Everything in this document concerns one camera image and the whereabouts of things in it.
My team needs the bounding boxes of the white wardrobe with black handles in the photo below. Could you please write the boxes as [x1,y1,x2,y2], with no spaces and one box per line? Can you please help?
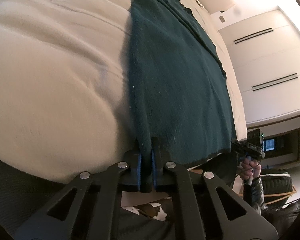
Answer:
[219,9,300,127]

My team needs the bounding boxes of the beige bed cover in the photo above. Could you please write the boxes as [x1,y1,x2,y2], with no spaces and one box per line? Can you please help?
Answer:
[0,0,247,183]

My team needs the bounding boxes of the dark green knit sweater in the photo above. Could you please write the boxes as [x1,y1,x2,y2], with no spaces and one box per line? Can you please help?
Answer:
[128,0,236,167]

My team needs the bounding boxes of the person's right hand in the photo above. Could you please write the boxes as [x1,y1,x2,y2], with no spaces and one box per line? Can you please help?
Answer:
[239,158,262,180]

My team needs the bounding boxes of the wall light switch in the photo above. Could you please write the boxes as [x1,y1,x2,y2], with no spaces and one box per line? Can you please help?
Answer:
[219,16,225,23]

